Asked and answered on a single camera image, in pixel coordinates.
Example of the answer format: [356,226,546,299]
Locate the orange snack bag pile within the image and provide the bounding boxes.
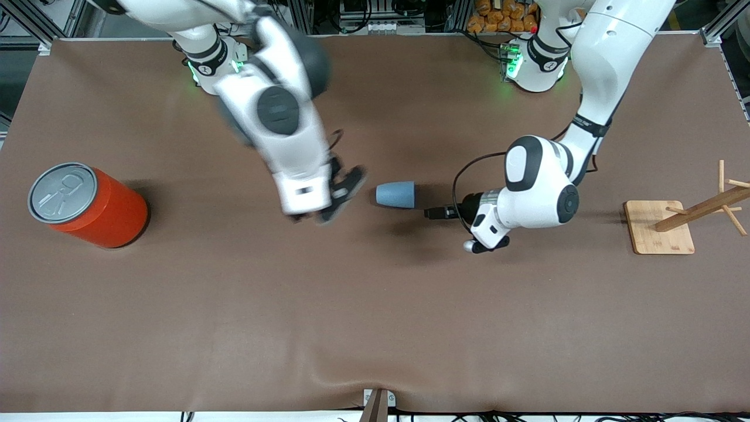
[467,0,540,34]

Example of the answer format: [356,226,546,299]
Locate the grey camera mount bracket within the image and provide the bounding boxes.
[360,389,396,422]

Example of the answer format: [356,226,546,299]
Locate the aluminium extrusion frame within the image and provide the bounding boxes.
[700,0,750,124]
[0,0,88,53]

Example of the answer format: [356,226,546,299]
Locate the white power strip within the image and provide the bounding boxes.
[366,21,425,34]

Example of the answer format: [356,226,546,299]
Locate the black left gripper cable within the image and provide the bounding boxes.
[451,151,510,232]

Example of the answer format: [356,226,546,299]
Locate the wooden mug tree stand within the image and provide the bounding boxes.
[624,159,750,256]

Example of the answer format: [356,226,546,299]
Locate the brown table cloth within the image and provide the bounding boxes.
[0,32,750,414]

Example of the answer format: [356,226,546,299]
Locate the light blue plastic cup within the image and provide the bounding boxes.
[376,181,415,209]

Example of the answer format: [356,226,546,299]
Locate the large orange can grey lid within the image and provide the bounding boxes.
[28,162,149,249]

